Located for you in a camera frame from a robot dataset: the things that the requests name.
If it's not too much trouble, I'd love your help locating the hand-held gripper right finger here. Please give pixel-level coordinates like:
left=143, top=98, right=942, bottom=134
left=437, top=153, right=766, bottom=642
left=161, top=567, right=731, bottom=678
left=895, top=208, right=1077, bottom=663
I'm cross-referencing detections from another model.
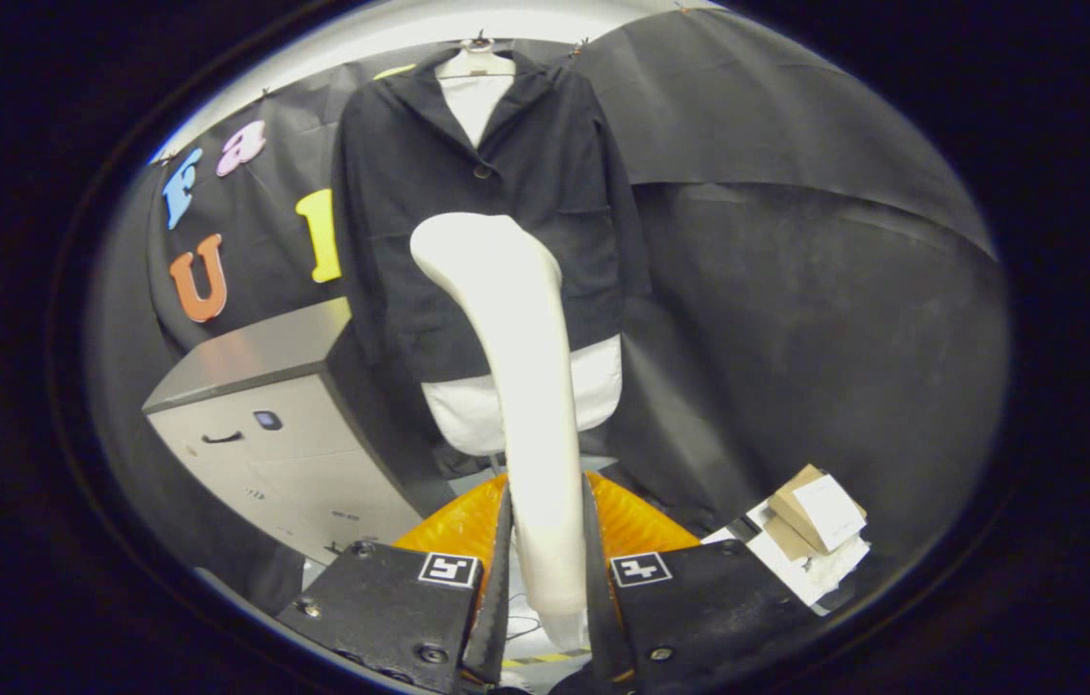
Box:
left=583, top=473, right=825, bottom=694

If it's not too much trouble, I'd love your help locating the white packaging sheet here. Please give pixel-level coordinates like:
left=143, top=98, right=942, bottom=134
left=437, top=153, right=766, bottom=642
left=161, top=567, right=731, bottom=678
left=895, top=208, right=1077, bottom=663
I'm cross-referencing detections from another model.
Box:
left=702, top=500, right=872, bottom=609

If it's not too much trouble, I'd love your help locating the white mannequin torso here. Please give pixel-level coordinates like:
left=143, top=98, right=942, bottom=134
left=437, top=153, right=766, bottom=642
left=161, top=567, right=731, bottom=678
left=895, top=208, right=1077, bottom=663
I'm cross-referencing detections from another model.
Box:
left=421, top=41, right=623, bottom=457

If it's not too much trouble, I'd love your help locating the grey cabinet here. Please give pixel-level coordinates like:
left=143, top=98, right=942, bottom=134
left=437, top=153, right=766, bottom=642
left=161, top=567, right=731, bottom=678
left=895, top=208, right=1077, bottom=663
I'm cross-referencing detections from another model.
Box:
left=141, top=296, right=430, bottom=570

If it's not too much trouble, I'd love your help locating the white garment steamer with hose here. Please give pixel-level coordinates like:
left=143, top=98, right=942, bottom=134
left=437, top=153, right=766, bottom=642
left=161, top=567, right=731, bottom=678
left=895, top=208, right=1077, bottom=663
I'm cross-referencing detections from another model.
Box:
left=409, top=212, right=594, bottom=653

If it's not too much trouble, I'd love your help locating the black blazer jacket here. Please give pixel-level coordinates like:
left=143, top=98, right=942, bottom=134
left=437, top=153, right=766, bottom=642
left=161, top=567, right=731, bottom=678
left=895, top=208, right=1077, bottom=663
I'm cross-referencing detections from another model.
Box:
left=332, top=46, right=652, bottom=479

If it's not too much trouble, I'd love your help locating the black backdrop cloth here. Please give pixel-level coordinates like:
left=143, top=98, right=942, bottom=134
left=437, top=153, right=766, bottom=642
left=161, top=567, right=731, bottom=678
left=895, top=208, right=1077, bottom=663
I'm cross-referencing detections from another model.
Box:
left=86, top=8, right=1009, bottom=619

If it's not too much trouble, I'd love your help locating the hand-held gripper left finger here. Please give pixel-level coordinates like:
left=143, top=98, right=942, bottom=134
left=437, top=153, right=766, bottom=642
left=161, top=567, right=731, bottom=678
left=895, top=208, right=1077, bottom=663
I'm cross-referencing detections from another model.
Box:
left=276, top=473, right=514, bottom=694

